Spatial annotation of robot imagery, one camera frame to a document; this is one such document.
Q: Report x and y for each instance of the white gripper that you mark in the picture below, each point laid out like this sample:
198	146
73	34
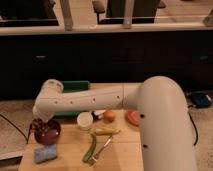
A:
45	116

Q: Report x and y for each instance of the dark purple grape bunch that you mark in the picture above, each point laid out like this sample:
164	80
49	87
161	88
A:
39	126

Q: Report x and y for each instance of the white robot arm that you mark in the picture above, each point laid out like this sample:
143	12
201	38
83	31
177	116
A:
165	128

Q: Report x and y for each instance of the blue sponge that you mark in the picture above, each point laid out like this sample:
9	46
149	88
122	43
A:
45	153

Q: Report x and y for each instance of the green plastic tray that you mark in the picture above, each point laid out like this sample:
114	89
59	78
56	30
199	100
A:
72	86

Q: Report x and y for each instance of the white cup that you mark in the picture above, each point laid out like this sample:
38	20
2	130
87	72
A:
85	120

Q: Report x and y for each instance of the green pea pod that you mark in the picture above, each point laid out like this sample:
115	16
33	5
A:
91	149

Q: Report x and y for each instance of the orange fruit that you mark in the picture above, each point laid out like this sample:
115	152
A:
109	115

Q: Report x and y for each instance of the wooden board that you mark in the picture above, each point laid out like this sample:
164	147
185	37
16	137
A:
122	154

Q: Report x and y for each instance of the office chair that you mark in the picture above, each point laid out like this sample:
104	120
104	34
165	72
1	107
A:
127	11

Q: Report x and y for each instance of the blue object on floor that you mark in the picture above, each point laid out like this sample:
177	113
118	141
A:
201	100

